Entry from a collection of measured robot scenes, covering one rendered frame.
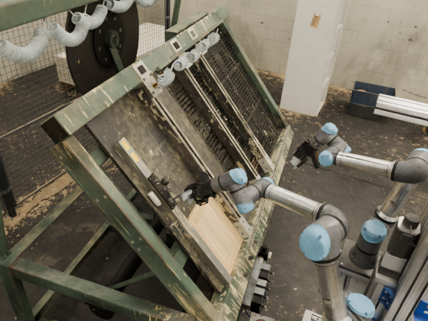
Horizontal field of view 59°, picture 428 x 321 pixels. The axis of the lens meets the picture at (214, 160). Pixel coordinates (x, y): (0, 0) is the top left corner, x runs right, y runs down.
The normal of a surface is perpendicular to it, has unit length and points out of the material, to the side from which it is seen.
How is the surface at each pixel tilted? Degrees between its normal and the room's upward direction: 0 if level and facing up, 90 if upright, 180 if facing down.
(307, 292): 0
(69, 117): 51
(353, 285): 0
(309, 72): 90
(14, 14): 90
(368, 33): 90
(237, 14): 90
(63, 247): 0
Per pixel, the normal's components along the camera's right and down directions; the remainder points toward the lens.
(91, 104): 0.78, -0.35
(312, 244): -0.74, 0.22
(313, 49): -0.44, 0.48
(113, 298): 0.06, -0.83
